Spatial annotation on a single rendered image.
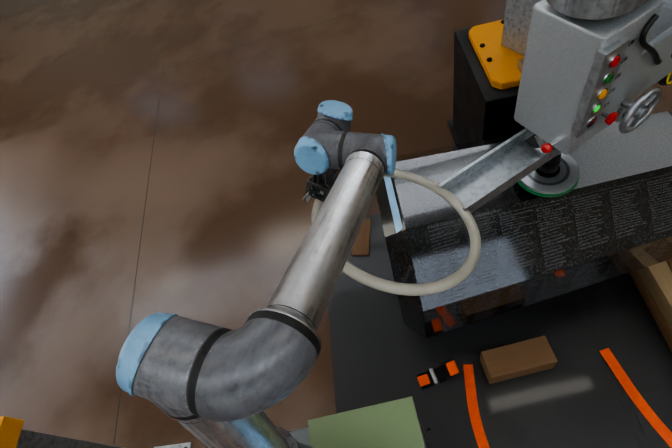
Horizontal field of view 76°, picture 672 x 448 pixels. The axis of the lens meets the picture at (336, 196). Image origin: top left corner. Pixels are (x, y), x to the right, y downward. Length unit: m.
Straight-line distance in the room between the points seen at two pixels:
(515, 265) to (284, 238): 1.49
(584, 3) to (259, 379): 1.02
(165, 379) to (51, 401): 2.49
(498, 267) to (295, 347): 1.26
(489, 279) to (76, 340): 2.43
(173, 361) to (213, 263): 2.25
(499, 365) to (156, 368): 1.75
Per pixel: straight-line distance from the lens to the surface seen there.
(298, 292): 0.65
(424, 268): 1.71
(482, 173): 1.48
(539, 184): 1.72
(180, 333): 0.65
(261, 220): 2.89
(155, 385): 0.66
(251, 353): 0.59
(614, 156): 1.94
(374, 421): 1.39
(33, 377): 3.26
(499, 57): 2.39
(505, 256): 1.77
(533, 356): 2.23
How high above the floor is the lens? 2.24
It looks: 52 degrees down
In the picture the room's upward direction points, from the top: 20 degrees counter-clockwise
